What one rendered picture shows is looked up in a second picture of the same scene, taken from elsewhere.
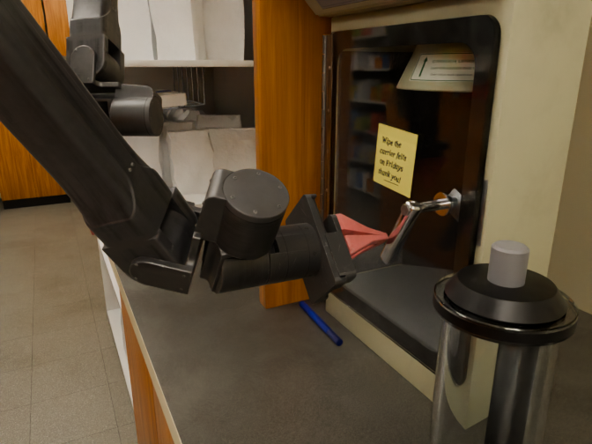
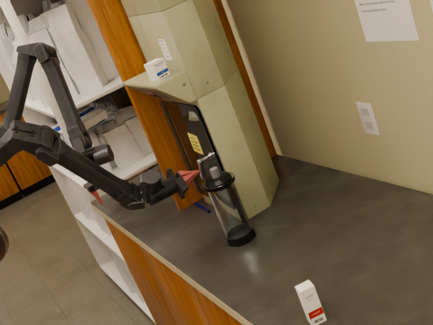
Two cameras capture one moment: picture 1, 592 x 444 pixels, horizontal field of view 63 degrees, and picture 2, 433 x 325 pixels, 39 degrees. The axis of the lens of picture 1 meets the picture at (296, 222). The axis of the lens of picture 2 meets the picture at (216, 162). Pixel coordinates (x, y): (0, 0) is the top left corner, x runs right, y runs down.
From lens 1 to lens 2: 1.60 m
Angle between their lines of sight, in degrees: 5
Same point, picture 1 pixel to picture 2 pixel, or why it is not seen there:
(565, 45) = (221, 102)
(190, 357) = (156, 236)
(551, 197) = (241, 141)
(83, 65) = (78, 146)
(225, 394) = (171, 240)
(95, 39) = (78, 134)
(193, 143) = (119, 135)
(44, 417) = not seen: outside the picture
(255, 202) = (151, 179)
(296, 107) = (160, 127)
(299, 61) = (154, 110)
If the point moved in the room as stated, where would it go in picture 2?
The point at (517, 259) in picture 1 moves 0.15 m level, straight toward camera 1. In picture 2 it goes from (214, 171) to (195, 195)
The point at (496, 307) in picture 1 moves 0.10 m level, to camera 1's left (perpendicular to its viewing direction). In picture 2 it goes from (211, 184) to (182, 195)
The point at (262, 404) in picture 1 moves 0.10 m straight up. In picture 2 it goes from (183, 238) to (173, 215)
